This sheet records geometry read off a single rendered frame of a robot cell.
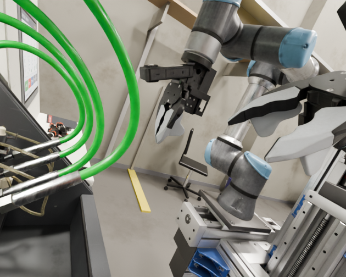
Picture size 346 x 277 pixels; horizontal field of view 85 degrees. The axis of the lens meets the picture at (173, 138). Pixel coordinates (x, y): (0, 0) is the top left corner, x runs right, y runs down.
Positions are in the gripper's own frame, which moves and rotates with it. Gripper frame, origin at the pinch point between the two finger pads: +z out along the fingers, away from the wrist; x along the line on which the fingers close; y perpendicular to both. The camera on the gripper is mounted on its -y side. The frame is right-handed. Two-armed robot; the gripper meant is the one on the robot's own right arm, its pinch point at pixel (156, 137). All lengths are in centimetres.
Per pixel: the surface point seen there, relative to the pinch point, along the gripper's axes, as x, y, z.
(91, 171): -12.7, -15.2, 4.3
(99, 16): -12.8, -20.1, -14.5
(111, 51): 252, 29, -40
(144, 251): 78, 79, 124
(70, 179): -12.9, -17.5, 5.8
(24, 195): -12.8, -21.9, 8.8
